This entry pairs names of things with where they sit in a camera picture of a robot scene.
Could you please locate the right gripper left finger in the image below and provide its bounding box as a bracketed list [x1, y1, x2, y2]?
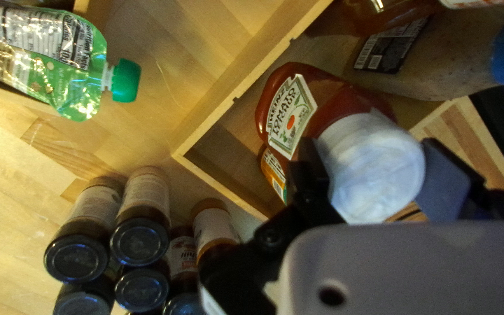
[197, 136, 347, 315]

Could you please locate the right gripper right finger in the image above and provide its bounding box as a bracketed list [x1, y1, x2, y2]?
[414, 138, 504, 221]

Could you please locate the red ketchup bottle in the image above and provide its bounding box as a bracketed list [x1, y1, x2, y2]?
[254, 61, 428, 225]

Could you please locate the clear green baby food pouch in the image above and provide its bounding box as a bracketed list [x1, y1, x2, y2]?
[0, 0, 142, 123]

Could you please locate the brown sauce bottle orange label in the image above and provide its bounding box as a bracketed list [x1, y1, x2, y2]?
[257, 144, 290, 206]

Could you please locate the spice jar with black lid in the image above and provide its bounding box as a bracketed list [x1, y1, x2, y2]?
[190, 198, 242, 263]
[52, 280, 117, 315]
[162, 225, 204, 315]
[114, 262, 172, 313]
[43, 175, 123, 283]
[110, 165, 172, 267]

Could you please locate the dressing bottle blue cap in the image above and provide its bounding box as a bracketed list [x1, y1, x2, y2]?
[344, 9, 504, 102]

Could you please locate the wooden box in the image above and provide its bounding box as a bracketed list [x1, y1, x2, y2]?
[169, 0, 504, 221]

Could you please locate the brown sauce bottle yellow cap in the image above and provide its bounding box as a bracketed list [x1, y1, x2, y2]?
[304, 0, 504, 39]

